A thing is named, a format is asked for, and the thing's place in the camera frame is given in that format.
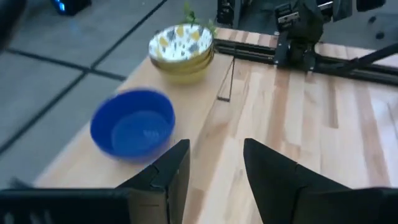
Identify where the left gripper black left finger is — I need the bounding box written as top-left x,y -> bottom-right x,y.
116,139 -> 191,224

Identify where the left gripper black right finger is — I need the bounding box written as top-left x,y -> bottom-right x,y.
243,138 -> 349,224

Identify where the violet-blue plastic mini bowl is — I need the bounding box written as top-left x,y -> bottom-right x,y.
90,88 -> 177,163

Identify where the yellow mini bowl speckled inside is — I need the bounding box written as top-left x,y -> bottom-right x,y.
152,51 -> 215,75
160,62 -> 214,85
148,24 -> 215,68

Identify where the light wooden shelf board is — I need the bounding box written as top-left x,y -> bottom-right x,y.
32,51 -> 237,224

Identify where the green leafy plant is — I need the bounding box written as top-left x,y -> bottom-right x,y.
182,2 -> 218,35

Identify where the black box with blue light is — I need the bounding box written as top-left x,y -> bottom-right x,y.
50,0 -> 93,16

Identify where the black diagonal frame strut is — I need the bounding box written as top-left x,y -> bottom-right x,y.
337,42 -> 398,73

